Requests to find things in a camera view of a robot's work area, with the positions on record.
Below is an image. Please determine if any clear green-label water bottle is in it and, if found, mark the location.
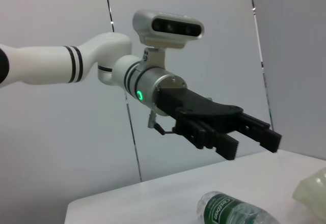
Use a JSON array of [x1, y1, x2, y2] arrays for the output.
[[196, 190, 281, 224]]

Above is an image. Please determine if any pale green glass fruit plate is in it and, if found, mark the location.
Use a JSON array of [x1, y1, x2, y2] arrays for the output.
[[292, 167, 326, 207]]

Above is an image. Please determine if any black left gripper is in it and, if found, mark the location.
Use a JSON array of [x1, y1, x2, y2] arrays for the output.
[[156, 88, 283, 162]]

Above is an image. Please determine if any left gripper cable with plug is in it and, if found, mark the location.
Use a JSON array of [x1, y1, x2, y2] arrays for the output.
[[147, 110, 179, 136]]

